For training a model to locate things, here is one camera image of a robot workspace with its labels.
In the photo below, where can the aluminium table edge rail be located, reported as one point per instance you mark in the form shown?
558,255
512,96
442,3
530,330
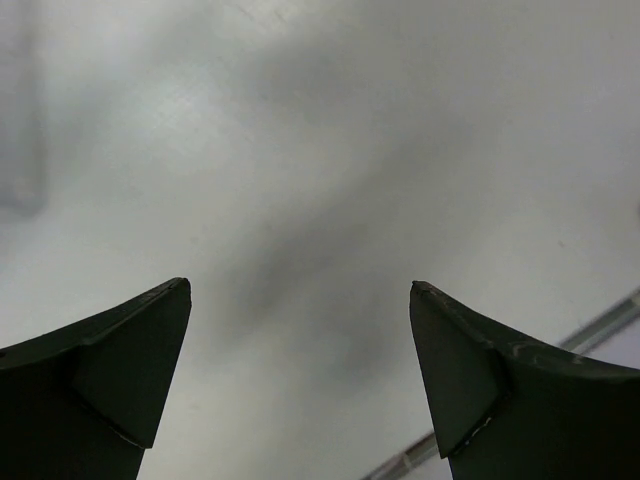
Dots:
500,390

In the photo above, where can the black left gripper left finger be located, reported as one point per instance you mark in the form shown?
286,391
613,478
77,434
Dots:
85,401

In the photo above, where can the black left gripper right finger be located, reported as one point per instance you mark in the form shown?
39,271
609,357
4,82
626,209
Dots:
525,400

